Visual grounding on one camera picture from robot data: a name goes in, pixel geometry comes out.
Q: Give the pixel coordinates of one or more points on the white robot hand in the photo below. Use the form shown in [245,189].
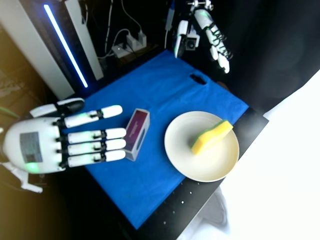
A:
[203,20]
[27,130]

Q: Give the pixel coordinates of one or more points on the purple and grey box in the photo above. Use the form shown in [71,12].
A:
[137,130]

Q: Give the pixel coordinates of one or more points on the yellow green sponge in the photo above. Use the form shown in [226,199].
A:
[212,136]

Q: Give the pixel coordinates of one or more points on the cream round plate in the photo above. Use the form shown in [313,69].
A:
[212,165]

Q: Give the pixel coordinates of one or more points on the white plug adapter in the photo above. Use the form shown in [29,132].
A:
[136,40]

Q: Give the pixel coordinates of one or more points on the white tower with light strip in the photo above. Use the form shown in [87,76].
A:
[27,47]

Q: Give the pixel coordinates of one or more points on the blue cloth bag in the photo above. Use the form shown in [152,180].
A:
[150,87]

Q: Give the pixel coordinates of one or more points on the white power strip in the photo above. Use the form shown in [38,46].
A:
[121,50]

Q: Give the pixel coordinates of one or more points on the white grey fabric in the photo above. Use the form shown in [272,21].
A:
[215,210]

